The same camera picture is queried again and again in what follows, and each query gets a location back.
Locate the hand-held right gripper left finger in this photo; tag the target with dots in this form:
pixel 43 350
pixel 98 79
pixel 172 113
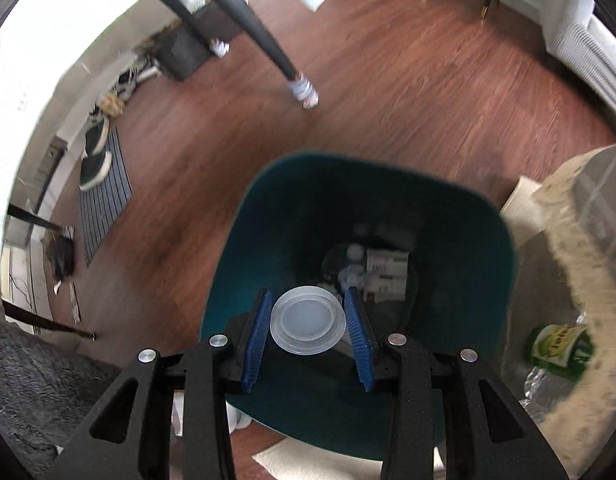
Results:
pixel 253 342

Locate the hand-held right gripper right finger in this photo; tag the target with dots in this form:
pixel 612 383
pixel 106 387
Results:
pixel 360 342

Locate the teal trash bin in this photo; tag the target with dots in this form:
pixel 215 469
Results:
pixel 288 220

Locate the white carton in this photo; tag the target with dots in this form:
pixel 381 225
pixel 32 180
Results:
pixel 385 270

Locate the small white round cap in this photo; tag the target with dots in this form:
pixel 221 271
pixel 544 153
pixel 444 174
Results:
pixel 355 251

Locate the plastic bottle with green label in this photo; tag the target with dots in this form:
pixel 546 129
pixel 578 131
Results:
pixel 558 345

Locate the striped doormat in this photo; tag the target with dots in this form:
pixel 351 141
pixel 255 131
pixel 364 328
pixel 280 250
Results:
pixel 108 200

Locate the black metal furniture leg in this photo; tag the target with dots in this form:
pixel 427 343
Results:
pixel 48 321
pixel 33 217

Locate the black bag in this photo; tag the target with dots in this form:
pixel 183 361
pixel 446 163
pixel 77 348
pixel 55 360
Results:
pixel 60 257

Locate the grey fluffy rug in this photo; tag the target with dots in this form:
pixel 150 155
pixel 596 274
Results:
pixel 28 390

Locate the black shoe with white sole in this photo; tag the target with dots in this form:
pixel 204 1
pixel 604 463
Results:
pixel 95 170
pixel 95 135

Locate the striped chair leg sock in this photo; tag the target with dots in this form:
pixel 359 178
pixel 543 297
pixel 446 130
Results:
pixel 304 92
pixel 220 49

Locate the black box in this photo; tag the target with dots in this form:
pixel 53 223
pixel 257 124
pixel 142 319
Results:
pixel 183 52

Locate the grey armchair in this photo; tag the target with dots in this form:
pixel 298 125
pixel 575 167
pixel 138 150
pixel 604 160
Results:
pixel 588 45

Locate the black wooden chair frame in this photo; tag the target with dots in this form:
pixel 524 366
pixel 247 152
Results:
pixel 263 25

